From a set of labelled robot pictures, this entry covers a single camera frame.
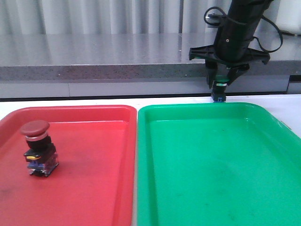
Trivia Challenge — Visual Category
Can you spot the red plastic tray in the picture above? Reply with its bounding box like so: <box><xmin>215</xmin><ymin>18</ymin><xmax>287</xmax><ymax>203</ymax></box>
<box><xmin>0</xmin><ymin>105</ymin><xmax>137</xmax><ymax>226</ymax></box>

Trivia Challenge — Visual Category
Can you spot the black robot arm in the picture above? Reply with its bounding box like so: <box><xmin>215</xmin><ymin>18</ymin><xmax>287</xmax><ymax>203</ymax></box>
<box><xmin>189</xmin><ymin>0</ymin><xmax>271</xmax><ymax>88</ymax></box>

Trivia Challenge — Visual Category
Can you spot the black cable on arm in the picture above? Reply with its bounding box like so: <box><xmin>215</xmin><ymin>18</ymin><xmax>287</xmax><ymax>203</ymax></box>
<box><xmin>203</xmin><ymin>6</ymin><xmax>284</xmax><ymax>53</ymax></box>

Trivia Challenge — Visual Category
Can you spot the red mushroom push button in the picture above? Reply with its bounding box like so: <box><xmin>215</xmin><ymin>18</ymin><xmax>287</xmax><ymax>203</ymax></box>
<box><xmin>20</xmin><ymin>120</ymin><xmax>59</xmax><ymax>177</ymax></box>

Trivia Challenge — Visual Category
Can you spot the grey stone counter ledge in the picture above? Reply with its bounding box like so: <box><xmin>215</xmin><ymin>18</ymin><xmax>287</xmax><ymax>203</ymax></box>
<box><xmin>0</xmin><ymin>32</ymin><xmax>301</xmax><ymax>83</ymax></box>

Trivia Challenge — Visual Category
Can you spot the white container in background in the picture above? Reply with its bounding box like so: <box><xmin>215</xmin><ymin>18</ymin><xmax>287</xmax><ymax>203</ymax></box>
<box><xmin>276</xmin><ymin>0</ymin><xmax>301</xmax><ymax>35</ymax></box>

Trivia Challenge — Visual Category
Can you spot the green mushroom push button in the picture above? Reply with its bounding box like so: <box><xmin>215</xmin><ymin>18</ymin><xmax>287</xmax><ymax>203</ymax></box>
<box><xmin>211</xmin><ymin>75</ymin><xmax>229</xmax><ymax>103</ymax></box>

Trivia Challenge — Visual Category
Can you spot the green plastic tray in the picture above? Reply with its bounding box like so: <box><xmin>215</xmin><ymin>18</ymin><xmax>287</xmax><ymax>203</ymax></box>
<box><xmin>137</xmin><ymin>103</ymin><xmax>301</xmax><ymax>226</ymax></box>

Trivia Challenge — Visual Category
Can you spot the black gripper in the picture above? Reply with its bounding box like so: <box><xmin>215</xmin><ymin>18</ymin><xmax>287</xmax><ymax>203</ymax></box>
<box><xmin>189</xmin><ymin>44</ymin><xmax>270</xmax><ymax>89</ymax></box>

